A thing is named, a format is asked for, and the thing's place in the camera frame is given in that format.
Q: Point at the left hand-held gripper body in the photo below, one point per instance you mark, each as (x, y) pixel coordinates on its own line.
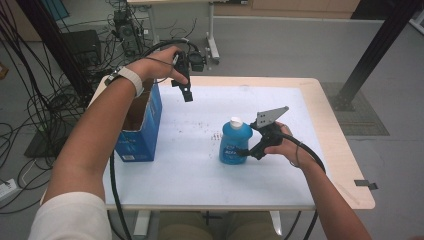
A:
(183, 68)

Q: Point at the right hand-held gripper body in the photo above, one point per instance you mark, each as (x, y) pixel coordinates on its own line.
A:
(268, 135)

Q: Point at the blue bottle with white cap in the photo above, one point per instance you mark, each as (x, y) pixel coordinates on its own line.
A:
(233, 143)

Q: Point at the blue cardboard box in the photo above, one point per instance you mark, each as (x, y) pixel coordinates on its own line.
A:
(143, 140)

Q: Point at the person's right hand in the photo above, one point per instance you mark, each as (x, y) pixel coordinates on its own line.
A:
(293, 148)

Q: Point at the person's left hand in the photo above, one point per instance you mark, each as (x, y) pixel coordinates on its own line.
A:
(153, 68)

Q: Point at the white-legged desk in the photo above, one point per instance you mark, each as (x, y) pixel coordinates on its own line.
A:
(211, 33)

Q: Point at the white wristband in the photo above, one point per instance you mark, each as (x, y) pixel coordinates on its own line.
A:
(132, 80)

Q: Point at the white table mat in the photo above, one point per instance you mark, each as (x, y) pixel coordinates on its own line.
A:
(186, 180)

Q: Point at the light wooden table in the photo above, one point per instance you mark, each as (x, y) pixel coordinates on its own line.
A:
(333, 160)

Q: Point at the dark grid floor mat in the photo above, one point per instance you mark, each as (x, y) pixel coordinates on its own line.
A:
(366, 120)

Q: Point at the person's olive trousers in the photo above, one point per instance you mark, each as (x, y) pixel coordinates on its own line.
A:
(183, 230)

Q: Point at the black case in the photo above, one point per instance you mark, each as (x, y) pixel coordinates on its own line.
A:
(81, 46)

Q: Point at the grey tape strip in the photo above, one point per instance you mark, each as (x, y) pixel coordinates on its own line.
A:
(365, 184)

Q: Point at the wooden cabinet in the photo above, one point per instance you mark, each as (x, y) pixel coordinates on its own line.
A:
(286, 8)

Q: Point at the blue panel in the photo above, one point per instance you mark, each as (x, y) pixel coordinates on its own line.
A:
(55, 8)

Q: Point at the person's white shirt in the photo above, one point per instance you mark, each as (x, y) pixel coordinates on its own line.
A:
(70, 220)

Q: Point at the white power strip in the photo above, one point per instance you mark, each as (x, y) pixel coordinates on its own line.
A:
(7, 190)

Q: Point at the black metal post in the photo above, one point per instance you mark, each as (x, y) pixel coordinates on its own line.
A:
(56, 46)
(376, 46)

